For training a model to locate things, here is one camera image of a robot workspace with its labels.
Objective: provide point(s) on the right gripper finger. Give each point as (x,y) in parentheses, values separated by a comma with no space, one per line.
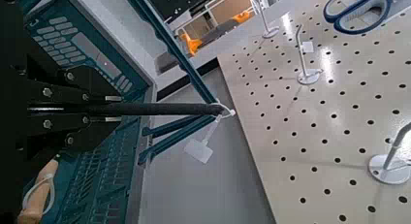
(77,88)
(77,128)

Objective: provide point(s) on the teal grey plastic crate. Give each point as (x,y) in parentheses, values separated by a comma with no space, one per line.
(97,185)

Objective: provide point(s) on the black pegboard stand leg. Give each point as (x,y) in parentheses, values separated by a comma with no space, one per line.
(187,78)

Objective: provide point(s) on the black perforated background panel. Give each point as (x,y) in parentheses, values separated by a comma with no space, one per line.
(181,4)

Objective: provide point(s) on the white pegboard hook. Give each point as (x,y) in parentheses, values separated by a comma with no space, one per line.
(307,77)
(387,170)
(270,32)

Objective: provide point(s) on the beige pegboard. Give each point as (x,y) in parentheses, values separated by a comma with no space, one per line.
(323,136)

